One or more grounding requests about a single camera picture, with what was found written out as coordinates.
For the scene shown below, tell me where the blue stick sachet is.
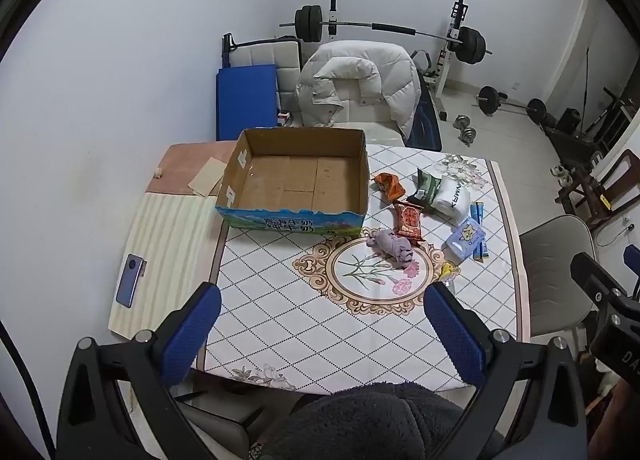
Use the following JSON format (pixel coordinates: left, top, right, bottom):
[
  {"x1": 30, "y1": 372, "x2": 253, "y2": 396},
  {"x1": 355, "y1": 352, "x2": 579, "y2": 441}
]
[{"x1": 470, "y1": 202, "x2": 484, "y2": 224}]

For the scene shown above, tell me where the white tissue pack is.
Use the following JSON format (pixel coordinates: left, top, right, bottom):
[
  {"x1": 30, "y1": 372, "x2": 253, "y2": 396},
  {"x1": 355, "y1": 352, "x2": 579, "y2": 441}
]
[{"x1": 431, "y1": 176, "x2": 471, "y2": 223}]

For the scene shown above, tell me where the green snack packet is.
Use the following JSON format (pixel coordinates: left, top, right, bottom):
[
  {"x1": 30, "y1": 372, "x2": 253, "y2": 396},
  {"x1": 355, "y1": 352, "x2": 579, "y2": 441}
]
[{"x1": 407, "y1": 169, "x2": 442, "y2": 209}]

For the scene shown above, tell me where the orange snack packet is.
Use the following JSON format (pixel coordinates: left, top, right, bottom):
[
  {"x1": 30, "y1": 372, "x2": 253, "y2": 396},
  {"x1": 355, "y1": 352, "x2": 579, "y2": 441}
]
[{"x1": 373, "y1": 173, "x2": 406, "y2": 202}]

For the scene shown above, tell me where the grey side chair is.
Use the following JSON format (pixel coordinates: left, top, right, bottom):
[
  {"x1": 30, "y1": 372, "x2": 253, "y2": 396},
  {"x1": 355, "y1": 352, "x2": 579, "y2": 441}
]
[{"x1": 520, "y1": 214, "x2": 596, "y2": 336}]

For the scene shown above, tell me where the small yellow wrapper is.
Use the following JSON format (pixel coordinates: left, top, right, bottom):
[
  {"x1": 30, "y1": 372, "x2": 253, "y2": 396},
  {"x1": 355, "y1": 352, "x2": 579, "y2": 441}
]
[{"x1": 439, "y1": 261, "x2": 460, "y2": 282}]

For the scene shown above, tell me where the blue smartphone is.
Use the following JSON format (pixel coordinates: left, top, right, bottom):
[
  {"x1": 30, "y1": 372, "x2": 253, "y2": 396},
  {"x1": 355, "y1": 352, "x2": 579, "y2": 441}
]
[{"x1": 115, "y1": 254, "x2": 146, "y2": 308}]

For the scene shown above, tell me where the striped beige placemat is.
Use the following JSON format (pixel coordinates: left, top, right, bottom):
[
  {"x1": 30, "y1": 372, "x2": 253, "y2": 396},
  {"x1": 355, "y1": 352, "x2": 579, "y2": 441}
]
[{"x1": 107, "y1": 192, "x2": 222, "y2": 339}]

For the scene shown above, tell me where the black fleece garment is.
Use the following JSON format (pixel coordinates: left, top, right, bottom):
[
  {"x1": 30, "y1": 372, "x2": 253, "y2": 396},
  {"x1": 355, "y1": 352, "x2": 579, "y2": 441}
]
[{"x1": 260, "y1": 383, "x2": 462, "y2": 459}]

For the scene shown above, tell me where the purple plush toy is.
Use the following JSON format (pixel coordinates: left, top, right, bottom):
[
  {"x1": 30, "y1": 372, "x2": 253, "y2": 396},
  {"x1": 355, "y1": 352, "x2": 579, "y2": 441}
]
[{"x1": 367, "y1": 230, "x2": 420, "y2": 278}]

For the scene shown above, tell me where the patterned white tablecloth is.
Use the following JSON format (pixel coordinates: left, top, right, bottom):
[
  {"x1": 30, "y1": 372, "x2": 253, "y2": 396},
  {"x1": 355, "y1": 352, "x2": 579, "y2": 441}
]
[{"x1": 196, "y1": 145, "x2": 532, "y2": 394}]

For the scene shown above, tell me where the red snack packet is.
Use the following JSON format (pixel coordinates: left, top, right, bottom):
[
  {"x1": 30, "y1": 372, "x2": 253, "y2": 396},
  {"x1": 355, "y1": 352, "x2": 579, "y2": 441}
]
[{"x1": 394, "y1": 201, "x2": 423, "y2": 243}]

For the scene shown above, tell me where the dark wooden stool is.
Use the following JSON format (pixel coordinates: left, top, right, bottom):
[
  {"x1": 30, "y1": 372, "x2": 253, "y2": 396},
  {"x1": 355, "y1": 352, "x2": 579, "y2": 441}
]
[{"x1": 554, "y1": 149, "x2": 639, "y2": 232}]

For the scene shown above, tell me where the beige paper card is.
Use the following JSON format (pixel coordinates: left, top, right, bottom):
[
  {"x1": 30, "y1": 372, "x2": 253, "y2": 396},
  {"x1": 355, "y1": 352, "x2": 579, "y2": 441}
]
[{"x1": 188, "y1": 157, "x2": 227, "y2": 198}]

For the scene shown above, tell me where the open cardboard box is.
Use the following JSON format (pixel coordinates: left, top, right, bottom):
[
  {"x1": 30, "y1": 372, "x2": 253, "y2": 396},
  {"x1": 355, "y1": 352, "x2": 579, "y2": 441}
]
[{"x1": 216, "y1": 127, "x2": 370, "y2": 235}]

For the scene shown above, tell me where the chrome dumbbell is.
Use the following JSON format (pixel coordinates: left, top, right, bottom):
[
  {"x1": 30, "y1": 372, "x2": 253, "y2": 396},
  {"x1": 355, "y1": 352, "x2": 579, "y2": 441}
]
[{"x1": 454, "y1": 115, "x2": 477, "y2": 147}]

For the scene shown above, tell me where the black blue weight bench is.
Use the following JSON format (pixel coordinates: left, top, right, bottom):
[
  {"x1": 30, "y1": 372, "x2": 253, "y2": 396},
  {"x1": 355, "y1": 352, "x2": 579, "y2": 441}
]
[{"x1": 405, "y1": 78, "x2": 442, "y2": 152}]

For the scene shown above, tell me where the white office chair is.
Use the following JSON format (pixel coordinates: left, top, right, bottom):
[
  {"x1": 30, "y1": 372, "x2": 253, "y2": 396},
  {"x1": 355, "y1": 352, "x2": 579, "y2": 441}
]
[{"x1": 298, "y1": 82, "x2": 405, "y2": 147}]

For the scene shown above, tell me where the blue folded mat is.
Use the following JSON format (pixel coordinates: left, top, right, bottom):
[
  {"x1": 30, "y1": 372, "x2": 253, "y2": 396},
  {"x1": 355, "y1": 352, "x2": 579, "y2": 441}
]
[{"x1": 216, "y1": 64, "x2": 279, "y2": 141}]

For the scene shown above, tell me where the floor barbell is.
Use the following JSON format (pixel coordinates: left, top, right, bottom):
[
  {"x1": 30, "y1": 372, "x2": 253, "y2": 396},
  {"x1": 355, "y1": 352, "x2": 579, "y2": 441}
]
[{"x1": 475, "y1": 86, "x2": 547, "y2": 124}]

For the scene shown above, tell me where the white puffer jacket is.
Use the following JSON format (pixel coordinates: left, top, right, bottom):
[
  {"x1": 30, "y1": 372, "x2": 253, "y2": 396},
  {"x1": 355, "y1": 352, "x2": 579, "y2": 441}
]
[{"x1": 295, "y1": 40, "x2": 421, "y2": 141}]

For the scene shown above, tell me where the barbell on rack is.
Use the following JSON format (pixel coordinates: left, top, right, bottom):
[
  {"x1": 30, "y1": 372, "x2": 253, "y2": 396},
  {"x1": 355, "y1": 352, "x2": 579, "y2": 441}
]
[{"x1": 280, "y1": 4, "x2": 492, "y2": 65}]

